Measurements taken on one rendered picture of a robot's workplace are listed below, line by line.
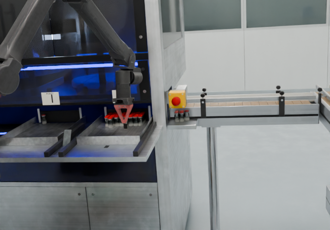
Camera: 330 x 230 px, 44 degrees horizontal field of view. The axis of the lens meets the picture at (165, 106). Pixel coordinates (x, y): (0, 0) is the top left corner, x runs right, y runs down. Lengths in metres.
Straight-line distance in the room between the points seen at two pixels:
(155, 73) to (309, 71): 4.90
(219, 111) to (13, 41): 1.06
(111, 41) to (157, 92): 0.42
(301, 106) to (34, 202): 1.37
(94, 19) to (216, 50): 5.05
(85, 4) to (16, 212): 1.25
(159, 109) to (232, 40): 4.62
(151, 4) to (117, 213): 1.00
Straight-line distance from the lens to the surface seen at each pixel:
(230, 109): 1.92
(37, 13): 1.24
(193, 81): 6.47
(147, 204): 2.01
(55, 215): 2.18
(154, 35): 1.78
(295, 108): 1.94
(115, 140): 1.63
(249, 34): 6.37
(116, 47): 1.52
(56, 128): 1.97
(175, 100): 1.77
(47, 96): 1.97
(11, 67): 1.16
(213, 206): 2.13
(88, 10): 1.40
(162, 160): 1.90
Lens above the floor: 1.38
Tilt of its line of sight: 13 degrees down
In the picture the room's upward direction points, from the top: 4 degrees counter-clockwise
